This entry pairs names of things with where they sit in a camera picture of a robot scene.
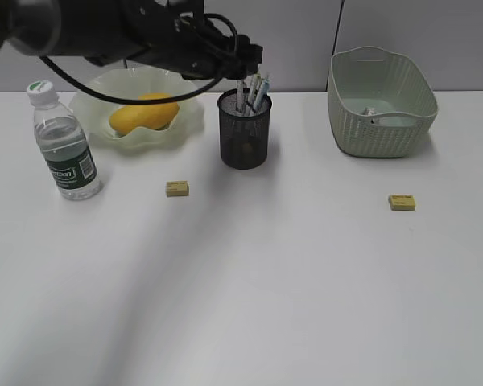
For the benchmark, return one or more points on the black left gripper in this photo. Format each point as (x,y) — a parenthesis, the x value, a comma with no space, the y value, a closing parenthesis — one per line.
(182,38)

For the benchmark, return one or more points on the beige grip white pen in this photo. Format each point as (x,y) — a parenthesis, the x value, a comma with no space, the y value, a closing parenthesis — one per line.
(253,91)

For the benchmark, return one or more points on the yellow mango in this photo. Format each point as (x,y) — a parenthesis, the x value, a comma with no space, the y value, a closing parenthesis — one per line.
(155,117)

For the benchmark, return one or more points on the grey grip white pen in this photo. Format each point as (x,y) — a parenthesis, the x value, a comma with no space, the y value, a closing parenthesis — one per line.
(240,98)

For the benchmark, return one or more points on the blue grip white pen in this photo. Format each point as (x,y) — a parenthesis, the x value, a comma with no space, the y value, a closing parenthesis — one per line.
(262,91)

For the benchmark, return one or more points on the clear water bottle green label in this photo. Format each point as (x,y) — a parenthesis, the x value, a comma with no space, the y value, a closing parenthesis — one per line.
(63,144)

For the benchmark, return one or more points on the waste paper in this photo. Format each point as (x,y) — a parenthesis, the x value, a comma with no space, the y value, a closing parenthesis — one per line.
(369,111)

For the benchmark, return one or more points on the yellow eraser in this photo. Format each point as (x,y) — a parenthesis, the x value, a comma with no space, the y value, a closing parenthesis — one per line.
(247,148)
(402,202)
(177,189)

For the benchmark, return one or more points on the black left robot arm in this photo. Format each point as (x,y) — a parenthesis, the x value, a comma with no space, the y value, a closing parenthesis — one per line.
(94,30)

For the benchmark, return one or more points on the pale green wavy glass plate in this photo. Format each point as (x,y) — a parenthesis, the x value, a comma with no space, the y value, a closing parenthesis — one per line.
(134,83)

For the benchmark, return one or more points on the black mesh pen holder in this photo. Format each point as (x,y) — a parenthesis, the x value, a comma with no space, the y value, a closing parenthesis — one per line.
(235,130)

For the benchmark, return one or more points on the pale green woven basket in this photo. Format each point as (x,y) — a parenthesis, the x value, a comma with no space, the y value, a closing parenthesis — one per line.
(394,85)

